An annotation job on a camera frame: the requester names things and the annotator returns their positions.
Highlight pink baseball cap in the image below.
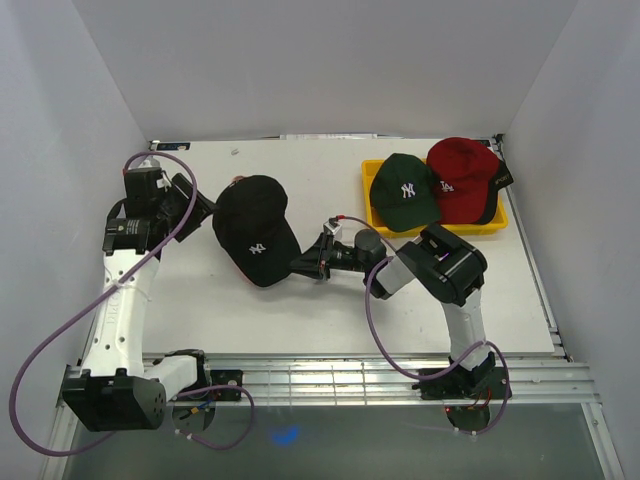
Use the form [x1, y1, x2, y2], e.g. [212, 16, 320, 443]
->
[229, 175, 248, 186]

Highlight black Yankees baseball cap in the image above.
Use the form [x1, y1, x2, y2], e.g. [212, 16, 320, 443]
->
[212, 175, 301, 288]

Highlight dark green Yankees cap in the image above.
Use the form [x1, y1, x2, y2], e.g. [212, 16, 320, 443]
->
[369, 153, 442, 233]

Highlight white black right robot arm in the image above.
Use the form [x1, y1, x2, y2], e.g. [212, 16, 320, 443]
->
[289, 217, 495, 397]

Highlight black sport baseball cap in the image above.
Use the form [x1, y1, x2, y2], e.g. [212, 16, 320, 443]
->
[477, 160, 514, 225]

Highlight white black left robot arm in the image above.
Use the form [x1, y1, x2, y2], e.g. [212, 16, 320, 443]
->
[62, 167, 215, 432]

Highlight yellow plastic bin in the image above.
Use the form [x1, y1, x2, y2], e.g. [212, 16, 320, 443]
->
[361, 159, 509, 239]

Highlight aluminium front rail frame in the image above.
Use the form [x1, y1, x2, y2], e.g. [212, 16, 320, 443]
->
[42, 358, 625, 479]

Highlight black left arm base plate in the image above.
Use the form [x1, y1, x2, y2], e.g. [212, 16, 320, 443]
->
[176, 369, 244, 403]

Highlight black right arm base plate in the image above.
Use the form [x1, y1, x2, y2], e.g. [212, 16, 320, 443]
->
[412, 354, 512, 400]

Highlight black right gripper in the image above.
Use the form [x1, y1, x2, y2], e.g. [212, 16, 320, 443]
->
[287, 231, 370, 279]

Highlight red baseball cap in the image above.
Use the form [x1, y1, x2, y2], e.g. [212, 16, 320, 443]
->
[426, 137, 500, 225]

